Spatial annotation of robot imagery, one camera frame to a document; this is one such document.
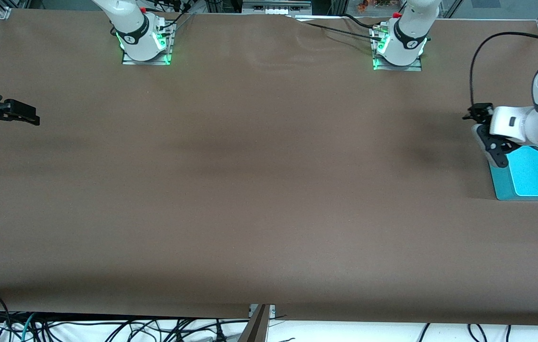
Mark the silver table edge bracket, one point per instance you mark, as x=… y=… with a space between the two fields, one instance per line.
x=272 y=311

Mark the brown table support beam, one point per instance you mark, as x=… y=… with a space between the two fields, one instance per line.
x=255 y=327

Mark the brown paper table cover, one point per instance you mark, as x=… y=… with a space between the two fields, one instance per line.
x=268 y=190

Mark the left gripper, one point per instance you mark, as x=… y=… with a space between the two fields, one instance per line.
x=479 y=113

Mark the grey metal rack unit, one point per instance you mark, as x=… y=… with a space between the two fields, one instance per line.
x=273 y=5

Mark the teal plastic bin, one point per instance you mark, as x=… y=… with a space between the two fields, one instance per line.
x=534 y=175

